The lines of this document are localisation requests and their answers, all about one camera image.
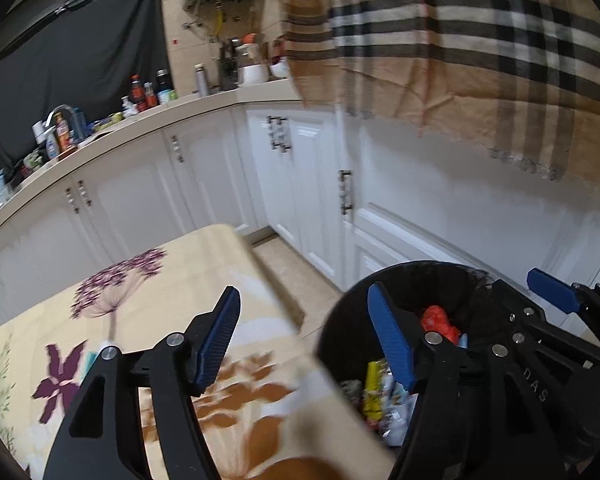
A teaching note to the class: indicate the steel thermos bottle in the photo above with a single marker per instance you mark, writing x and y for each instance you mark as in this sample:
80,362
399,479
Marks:
201,78

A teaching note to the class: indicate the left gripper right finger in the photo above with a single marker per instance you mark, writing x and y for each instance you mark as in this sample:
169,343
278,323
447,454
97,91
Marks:
460,396

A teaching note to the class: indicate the dark sauce bottle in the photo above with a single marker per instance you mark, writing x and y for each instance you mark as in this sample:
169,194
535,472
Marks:
137,94

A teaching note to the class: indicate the white lower cabinets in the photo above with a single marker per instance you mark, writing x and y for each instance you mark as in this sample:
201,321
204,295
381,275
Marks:
350,195

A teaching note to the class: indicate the white blender jug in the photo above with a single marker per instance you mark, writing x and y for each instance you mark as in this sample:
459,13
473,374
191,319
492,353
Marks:
250,64

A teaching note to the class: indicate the chrome sink faucet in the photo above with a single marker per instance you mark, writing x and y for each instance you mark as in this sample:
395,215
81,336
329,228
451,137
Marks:
74,118

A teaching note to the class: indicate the plaid beige scarf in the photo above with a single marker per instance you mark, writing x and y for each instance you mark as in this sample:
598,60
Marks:
518,78

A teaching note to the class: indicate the orange dish soap bottle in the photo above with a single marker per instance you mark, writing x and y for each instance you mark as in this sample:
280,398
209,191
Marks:
63,133

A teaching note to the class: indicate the red white rice cooker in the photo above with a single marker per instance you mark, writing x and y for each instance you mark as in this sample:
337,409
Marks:
278,59

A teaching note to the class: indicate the yellow wrapper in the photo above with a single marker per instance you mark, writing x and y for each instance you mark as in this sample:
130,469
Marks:
372,393

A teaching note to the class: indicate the black trash bin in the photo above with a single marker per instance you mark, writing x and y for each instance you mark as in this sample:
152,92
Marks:
349,341

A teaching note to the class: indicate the red plastic bag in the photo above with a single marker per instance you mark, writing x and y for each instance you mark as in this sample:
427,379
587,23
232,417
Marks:
434,319

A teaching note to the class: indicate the floral beige tablecloth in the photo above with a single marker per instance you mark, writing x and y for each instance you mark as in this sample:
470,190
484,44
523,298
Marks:
177,363

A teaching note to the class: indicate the black window curtain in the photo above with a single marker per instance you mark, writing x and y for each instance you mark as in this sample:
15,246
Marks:
81,53

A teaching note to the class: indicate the black knife block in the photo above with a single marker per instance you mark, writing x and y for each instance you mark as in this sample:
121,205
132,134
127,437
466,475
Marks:
227,66

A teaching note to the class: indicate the green label bottle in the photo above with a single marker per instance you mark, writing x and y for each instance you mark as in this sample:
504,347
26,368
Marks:
352,390

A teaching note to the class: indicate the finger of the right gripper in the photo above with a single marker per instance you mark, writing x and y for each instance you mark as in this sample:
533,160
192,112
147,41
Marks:
574,298
520,309

